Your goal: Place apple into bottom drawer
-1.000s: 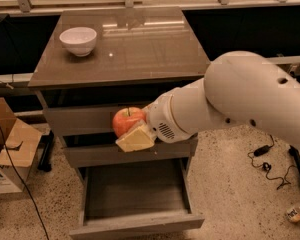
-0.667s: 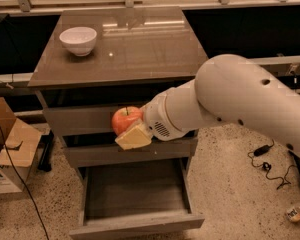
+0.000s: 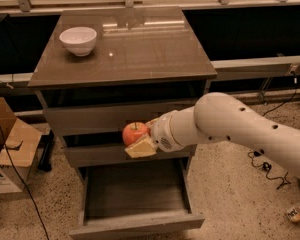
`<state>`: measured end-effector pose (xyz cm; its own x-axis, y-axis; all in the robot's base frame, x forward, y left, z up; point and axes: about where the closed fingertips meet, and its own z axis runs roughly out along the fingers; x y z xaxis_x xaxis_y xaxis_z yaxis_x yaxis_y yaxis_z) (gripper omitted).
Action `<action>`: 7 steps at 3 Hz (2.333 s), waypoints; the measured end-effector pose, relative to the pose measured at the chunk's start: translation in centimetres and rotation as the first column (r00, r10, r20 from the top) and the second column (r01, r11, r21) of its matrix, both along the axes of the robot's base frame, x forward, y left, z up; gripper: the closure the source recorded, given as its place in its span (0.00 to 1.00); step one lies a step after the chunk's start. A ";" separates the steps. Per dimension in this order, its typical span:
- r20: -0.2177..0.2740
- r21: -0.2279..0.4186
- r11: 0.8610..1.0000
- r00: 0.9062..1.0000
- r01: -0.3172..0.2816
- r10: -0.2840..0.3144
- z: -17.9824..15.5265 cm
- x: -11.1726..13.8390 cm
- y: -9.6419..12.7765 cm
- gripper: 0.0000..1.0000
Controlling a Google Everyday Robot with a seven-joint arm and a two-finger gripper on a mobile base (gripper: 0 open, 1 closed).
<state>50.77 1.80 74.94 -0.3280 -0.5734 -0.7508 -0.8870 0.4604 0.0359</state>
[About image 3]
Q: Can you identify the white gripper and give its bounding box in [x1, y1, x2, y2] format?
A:
[125, 110, 183, 158]

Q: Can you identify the red apple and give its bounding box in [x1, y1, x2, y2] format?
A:
[122, 122, 150, 146]

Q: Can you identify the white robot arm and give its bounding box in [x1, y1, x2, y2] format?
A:
[122, 93, 300, 179]

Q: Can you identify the grey open bottom drawer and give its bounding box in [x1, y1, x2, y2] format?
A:
[69, 158, 204, 240]

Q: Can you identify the grey drawer cabinet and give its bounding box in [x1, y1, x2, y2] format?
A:
[27, 5, 218, 240]

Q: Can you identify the grey middle drawer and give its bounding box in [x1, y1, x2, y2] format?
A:
[64, 144, 196, 167]

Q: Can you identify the grey top drawer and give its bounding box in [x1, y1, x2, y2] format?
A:
[42, 97, 208, 138]

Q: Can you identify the black table leg foot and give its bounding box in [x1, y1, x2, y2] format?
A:
[38, 131, 54, 172]

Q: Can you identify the white ceramic bowl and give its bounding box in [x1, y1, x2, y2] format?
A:
[59, 27, 97, 57]

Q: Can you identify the brown cardboard box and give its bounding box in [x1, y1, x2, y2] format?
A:
[0, 97, 42, 194]

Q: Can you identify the plastic bottle on floor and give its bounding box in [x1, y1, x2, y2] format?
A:
[286, 202, 300, 223]

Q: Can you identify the black power adapter with cable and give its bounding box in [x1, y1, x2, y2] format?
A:
[247, 73, 298, 189]

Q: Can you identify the black cable on left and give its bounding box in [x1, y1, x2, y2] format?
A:
[0, 108, 50, 240]

